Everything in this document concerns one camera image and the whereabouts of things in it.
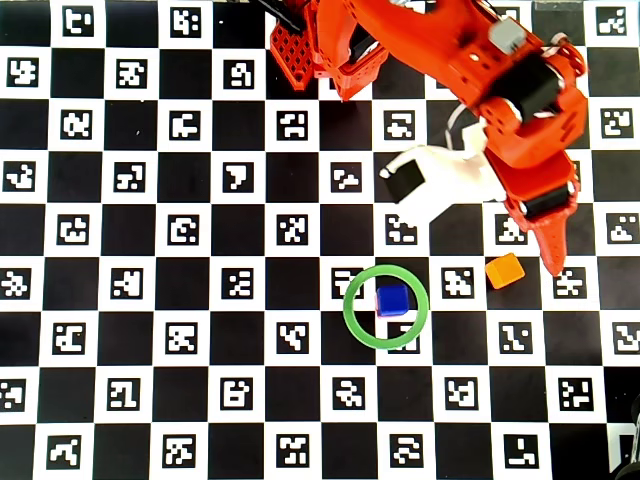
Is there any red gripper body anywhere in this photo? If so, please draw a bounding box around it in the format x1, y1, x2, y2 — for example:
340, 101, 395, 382
478, 89, 590, 227

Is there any red cube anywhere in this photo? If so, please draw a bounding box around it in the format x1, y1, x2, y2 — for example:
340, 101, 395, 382
374, 294, 409, 320

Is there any orange cube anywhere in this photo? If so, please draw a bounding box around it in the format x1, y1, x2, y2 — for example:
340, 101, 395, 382
484, 252, 527, 292

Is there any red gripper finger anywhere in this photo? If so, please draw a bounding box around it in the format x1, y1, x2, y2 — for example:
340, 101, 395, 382
528, 207, 575, 278

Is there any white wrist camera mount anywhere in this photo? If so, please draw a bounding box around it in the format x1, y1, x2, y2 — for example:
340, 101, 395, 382
379, 122, 507, 229

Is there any green flat ring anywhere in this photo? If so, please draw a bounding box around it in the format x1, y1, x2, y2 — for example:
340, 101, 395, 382
342, 264, 431, 351

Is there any blue cube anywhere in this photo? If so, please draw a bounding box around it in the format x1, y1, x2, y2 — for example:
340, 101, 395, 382
375, 285, 410, 318

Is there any black white marker checkerboard mat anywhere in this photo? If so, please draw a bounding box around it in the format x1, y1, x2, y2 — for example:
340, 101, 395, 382
0, 0, 640, 480

